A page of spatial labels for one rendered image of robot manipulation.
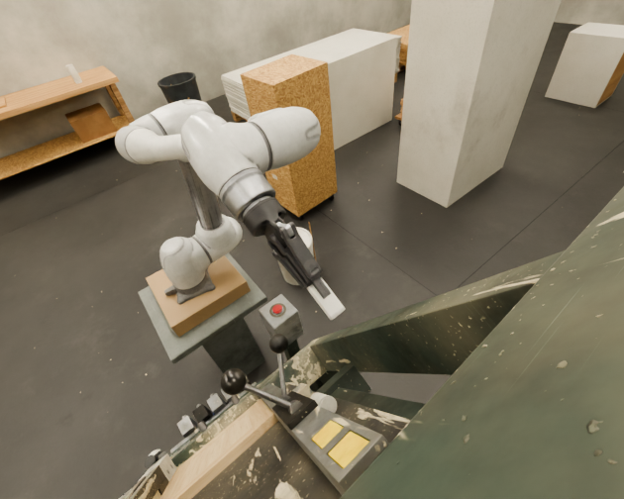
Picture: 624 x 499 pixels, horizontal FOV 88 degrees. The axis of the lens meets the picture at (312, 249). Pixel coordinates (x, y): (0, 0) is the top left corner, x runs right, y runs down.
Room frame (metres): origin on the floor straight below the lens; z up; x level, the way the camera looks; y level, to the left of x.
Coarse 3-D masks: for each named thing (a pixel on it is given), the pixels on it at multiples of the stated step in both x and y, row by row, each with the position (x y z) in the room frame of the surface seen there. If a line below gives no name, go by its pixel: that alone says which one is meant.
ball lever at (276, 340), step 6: (276, 336) 0.33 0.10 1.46; (282, 336) 0.33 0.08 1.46; (270, 342) 0.32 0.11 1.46; (276, 342) 0.31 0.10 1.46; (282, 342) 0.31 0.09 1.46; (270, 348) 0.31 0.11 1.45; (276, 348) 0.31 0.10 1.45; (282, 348) 0.31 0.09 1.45; (282, 360) 0.29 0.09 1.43; (282, 366) 0.28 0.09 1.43; (282, 372) 0.27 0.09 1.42; (282, 378) 0.26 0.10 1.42; (282, 384) 0.25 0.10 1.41; (282, 390) 0.24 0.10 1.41; (282, 396) 0.23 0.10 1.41; (288, 396) 0.23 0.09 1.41
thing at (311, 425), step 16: (320, 416) 0.14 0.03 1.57; (336, 416) 0.12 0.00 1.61; (288, 432) 0.18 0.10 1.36; (304, 432) 0.12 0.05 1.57; (368, 432) 0.08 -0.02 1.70; (304, 448) 0.11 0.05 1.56; (368, 448) 0.06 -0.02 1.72; (384, 448) 0.06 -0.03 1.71; (320, 464) 0.07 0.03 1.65; (336, 464) 0.06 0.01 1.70; (352, 464) 0.05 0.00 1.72; (368, 464) 0.05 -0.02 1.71; (336, 480) 0.05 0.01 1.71; (352, 480) 0.04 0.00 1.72
